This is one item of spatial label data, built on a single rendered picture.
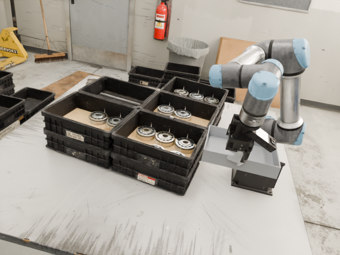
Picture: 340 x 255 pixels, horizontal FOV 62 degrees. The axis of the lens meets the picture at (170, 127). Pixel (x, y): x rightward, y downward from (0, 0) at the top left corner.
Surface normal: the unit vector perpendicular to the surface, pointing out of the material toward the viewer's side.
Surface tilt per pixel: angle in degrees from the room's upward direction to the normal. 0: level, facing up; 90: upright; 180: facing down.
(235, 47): 81
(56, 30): 90
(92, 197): 0
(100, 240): 0
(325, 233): 0
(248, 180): 90
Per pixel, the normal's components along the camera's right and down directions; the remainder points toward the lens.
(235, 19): -0.20, 0.48
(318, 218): 0.12, -0.85
